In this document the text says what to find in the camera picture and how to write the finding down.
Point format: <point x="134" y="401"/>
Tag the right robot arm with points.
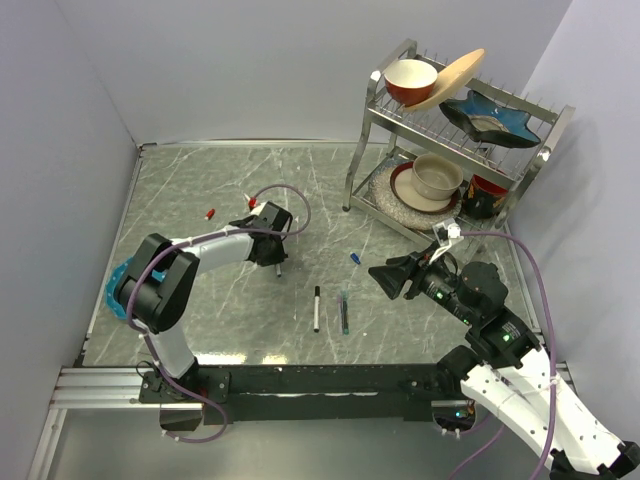
<point x="504" y="367"/>

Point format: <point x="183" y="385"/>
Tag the red white bowl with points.
<point x="410" y="81"/>

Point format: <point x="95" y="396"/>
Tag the beige wooden plate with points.
<point x="451" y="79"/>

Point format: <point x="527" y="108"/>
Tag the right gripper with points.
<point x="391" y="275"/>

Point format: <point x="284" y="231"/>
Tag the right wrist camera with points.
<point x="447" y="233"/>

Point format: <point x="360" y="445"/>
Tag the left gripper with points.
<point x="277" y="257"/>

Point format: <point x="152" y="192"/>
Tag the purple highlighter pen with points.
<point x="339" y="300"/>

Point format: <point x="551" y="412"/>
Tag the white black-tip marker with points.
<point x="316" y="314"/>

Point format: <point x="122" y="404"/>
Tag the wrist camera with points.
<point x="447" y="233"/>
<point x="255" y="205"/>

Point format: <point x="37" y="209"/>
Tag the steel dish rack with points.
<point x="425" y="126"/>

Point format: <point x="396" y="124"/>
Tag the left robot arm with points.
<point x="164" y="294"/>

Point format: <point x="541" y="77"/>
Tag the black red patterned cup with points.
<point x="483" y="199"/>

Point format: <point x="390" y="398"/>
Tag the beige ceramic bowl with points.
<point x="435" y="178"/>

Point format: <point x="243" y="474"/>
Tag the red brown plate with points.
<point x="400" y="182"/>

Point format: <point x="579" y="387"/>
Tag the blue polka dot plate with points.
<point x="117" y="309"/>

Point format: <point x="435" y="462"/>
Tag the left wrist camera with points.
<point x="255" y="205"/>

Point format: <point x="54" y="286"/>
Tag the silver glitter plate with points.
<point x="385" y="200"/>

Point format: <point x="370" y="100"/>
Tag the green gel pen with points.
<point x="345" y="327"/>

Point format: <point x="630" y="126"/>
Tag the blue star-shaped dish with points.
<point x="484" y="121"/>

